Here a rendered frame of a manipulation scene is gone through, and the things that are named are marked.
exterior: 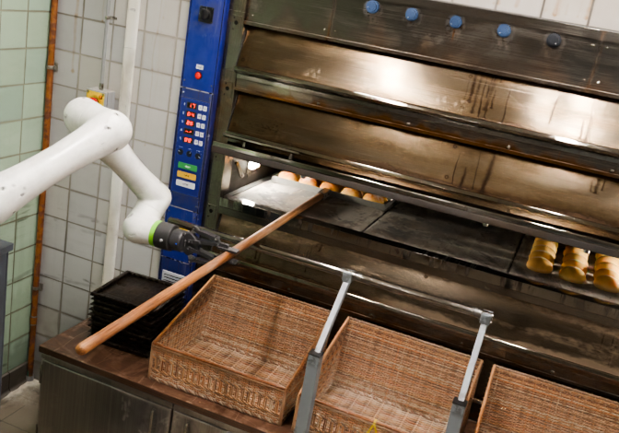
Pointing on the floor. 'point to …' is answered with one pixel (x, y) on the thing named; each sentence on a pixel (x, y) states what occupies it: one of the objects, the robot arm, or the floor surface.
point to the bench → (127, 395)
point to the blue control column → (204, 34)
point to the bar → (337, 313)
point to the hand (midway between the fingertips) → (227, 254)
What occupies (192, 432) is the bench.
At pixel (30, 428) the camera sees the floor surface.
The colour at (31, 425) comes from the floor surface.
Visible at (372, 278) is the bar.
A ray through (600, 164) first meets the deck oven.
